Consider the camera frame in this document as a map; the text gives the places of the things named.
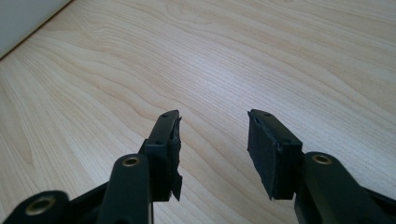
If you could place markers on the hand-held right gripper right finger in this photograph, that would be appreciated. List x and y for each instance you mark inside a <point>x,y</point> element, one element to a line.
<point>275,158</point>

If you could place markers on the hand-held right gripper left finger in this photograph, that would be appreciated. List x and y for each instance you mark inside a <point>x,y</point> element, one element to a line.
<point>162,155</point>

